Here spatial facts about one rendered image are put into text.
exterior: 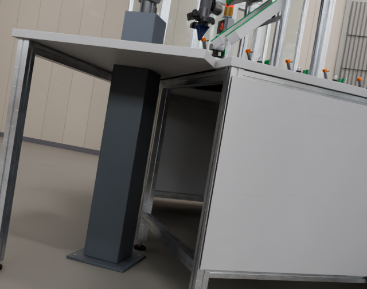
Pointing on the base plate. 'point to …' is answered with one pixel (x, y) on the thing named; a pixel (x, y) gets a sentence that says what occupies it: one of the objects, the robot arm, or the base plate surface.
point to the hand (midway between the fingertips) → (200, 33)
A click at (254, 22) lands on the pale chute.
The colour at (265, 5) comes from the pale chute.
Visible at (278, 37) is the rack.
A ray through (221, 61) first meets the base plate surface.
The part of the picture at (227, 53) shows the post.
